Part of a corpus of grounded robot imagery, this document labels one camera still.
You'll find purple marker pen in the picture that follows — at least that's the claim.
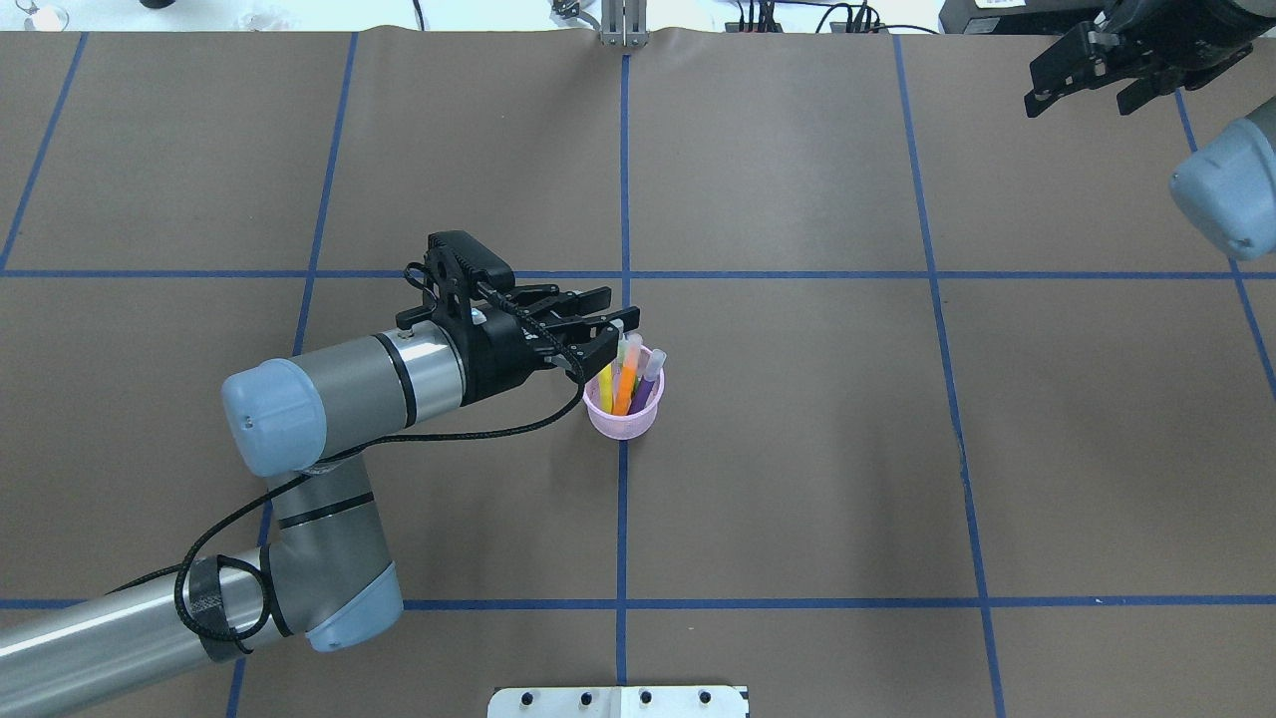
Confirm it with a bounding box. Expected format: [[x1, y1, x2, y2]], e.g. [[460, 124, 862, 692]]
[[629, 349, 667, 414]]

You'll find black usb hub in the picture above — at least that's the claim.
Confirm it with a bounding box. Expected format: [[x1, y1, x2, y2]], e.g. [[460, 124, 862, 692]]
[[814, 1, 887, 34], [723, 1, 783, 34]]

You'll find aluminium frame post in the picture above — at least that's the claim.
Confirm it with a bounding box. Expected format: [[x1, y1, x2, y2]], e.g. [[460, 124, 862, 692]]
[[598, 0, 649, 48]]

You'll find left black usb hub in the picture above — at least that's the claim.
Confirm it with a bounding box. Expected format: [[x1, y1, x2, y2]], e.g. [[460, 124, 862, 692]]
[[723, 1, 783, 34]]

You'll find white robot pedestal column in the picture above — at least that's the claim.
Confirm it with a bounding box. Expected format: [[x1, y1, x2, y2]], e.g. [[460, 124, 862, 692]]
[[486, 685, 752, 717]]

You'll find yellow highlighter pen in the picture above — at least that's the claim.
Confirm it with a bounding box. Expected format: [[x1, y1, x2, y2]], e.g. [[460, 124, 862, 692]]
[[597, 362, 614, 414]]

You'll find green highlighter pen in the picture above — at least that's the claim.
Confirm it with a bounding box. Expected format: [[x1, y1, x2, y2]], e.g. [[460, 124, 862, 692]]
[[612, 333, 629, 377]]

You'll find right black usb hub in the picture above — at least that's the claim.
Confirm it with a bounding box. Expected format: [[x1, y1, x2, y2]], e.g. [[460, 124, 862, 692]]
[[814, 1, 887, 34]]

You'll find black power adapter box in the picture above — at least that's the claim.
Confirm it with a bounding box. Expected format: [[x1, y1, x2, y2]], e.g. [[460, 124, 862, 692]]
[[938, 1, 1105, 36]]

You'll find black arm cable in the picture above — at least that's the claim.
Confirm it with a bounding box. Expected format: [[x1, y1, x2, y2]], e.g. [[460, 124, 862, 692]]
[[110, 289, 598, 657]]

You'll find orange marker pen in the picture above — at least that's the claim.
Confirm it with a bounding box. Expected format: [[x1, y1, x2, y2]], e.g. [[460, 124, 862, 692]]
[[612, 332, 643, 414]]

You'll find pink pen holder cup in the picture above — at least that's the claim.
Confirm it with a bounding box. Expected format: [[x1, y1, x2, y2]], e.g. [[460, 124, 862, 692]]
[[584, 333, 667, 441]]

